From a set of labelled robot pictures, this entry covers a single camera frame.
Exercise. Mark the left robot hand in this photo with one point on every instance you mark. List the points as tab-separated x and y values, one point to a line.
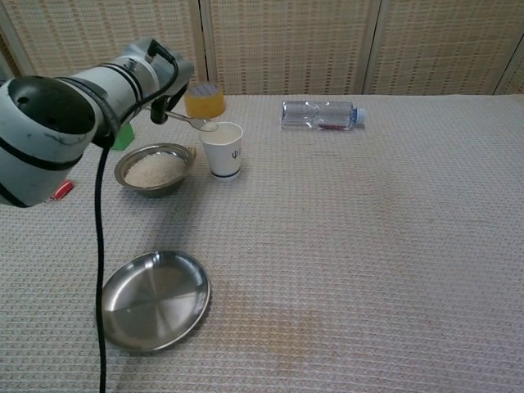
178	79

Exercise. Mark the metal spoon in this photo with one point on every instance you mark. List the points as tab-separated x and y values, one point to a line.
204	125

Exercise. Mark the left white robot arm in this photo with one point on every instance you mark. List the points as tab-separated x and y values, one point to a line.
49	135

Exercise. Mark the white paper cup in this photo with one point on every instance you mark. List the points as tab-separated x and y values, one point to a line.
223	159

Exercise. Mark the metal bowl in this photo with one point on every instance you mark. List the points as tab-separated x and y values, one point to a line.
163	191

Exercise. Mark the yellow tape roll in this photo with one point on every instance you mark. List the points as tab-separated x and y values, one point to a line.
206	106

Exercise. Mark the small wooden clip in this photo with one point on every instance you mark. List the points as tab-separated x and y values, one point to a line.
192	150

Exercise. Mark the green cube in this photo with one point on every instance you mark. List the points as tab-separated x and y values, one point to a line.
125	139

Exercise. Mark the woven bamboo screen panel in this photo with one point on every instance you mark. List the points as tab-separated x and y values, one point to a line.
442	45
516	84
286	45
82	32

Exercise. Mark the clear plastic water bottle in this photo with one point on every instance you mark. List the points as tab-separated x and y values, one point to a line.
315	115

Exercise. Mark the stainless steel plate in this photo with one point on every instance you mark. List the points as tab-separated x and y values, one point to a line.
155	303

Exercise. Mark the beige woven tablecloth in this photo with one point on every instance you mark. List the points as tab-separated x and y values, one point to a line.
348	245

